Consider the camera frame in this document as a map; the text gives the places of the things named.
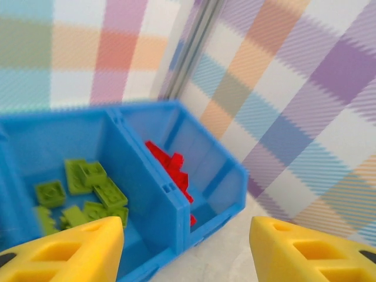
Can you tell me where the blue plastic storage bin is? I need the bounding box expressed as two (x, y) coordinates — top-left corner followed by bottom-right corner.
(0, 107), (189, 282)
(113, 99), (250, 252)

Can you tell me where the aluminium frame post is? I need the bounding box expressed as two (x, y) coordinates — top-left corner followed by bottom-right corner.
(157, 0), (220, 102)

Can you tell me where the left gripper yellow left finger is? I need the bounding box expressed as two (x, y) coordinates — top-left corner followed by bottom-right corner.
(0, 216), (125, 282)

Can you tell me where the green two-by-two lego brick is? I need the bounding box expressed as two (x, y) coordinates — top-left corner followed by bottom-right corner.
(79, 161), (108, 187)
(34, 179), (67, 209)

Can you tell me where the green two-by-four lego brick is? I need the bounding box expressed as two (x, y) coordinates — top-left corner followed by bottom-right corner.
(34, 204), (89, 236)
(93, 177), (129, 209)
(83, 201), (129, 229)
(63, 158), (95, 195)

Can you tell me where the red two-by-two lego brick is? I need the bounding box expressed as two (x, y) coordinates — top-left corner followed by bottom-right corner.
(170, 152), (185, 174)

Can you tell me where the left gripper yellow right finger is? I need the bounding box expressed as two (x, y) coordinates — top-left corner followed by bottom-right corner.
(250, 216), (376, 282)

